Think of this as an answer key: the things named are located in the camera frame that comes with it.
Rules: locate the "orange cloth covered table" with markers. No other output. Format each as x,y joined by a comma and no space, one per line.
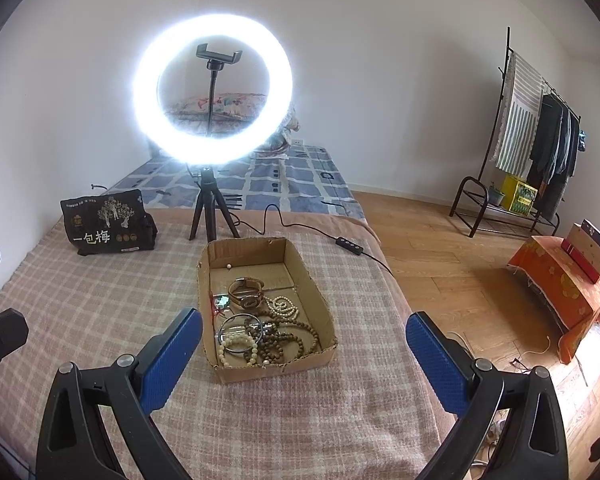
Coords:
555,275

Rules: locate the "blue patterned bed sheet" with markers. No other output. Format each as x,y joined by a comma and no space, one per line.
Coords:
300,175

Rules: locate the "red and tan boxes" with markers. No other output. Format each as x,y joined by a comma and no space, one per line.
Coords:
587,252

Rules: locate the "black tripod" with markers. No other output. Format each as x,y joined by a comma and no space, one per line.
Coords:
207,185

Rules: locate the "striped hanging cloth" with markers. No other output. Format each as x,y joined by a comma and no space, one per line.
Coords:
517,125

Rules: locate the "black metal clothes rack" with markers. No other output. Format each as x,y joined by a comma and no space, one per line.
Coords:
507,42

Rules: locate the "black phone holder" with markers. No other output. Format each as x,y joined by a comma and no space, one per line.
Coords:
211,90

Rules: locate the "folded floral quilt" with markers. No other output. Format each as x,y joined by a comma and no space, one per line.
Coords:
230,105

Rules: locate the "cardboard box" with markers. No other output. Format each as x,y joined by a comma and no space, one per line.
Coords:
260,255

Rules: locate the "dark hanging clothes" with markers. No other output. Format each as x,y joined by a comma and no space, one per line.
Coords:
555,150

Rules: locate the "black printed snack bag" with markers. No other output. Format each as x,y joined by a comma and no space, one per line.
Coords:
110,225

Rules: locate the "yellow green box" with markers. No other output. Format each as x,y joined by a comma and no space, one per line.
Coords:
522,195

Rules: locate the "thin blue metal bangle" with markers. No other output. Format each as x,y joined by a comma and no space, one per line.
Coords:
219,335

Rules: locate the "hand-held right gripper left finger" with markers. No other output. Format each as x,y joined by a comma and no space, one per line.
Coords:
172,360

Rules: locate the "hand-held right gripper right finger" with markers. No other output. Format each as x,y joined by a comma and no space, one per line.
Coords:
437,365

